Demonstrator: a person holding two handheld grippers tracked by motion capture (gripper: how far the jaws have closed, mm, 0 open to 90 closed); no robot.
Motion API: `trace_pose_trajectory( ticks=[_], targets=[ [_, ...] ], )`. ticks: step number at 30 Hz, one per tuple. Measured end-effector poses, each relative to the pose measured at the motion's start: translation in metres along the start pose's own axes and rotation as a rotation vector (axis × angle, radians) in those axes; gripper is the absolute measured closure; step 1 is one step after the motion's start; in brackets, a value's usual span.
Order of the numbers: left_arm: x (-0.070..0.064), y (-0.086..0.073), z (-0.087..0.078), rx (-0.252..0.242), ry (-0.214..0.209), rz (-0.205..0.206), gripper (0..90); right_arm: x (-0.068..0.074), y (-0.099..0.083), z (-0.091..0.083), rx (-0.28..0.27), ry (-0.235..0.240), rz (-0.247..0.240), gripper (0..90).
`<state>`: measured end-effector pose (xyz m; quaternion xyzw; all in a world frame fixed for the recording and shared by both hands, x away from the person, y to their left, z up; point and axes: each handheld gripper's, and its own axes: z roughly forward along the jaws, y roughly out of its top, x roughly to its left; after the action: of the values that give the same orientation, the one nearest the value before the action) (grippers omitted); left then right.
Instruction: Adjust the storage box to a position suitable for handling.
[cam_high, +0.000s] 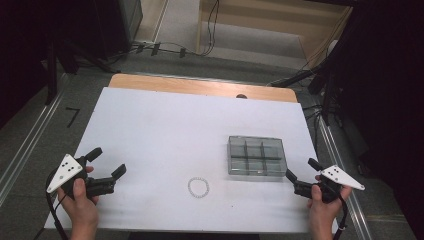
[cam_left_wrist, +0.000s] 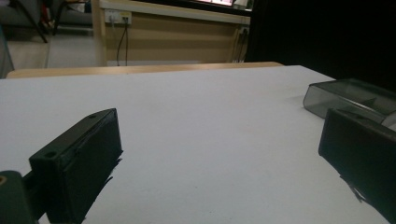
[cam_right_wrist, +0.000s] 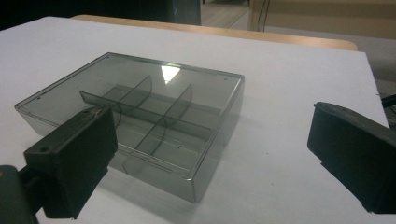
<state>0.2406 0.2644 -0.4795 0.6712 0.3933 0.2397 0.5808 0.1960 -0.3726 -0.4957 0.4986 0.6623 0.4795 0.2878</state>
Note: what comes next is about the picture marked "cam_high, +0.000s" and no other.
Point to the wooden table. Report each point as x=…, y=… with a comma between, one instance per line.
x=200, y=86

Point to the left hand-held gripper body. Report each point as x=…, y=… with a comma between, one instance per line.
x=65, y=171

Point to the clear grey compartment box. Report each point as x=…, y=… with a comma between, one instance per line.
x=256, y=156

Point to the metal floor rail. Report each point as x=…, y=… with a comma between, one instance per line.
x=343, y=173
x=30, y=143

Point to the power strip with plugs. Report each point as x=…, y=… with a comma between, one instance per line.
x=155, y=48

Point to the small dark round knob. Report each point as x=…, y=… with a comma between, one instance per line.
x=241, y=96

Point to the white table sheet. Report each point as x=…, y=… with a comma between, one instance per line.
x=150, y=133

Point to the person's left hand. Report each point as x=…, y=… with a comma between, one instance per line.
x=81, y=208

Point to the beige wooden panel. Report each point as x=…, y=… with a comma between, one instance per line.
x=260, y=23

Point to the person's right hand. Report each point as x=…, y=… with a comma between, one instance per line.
x=323, y=210

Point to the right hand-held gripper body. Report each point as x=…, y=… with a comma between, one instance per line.
x=341, y=178

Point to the black stand legs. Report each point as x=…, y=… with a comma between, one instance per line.
x=71, y=60
x=320, y=80

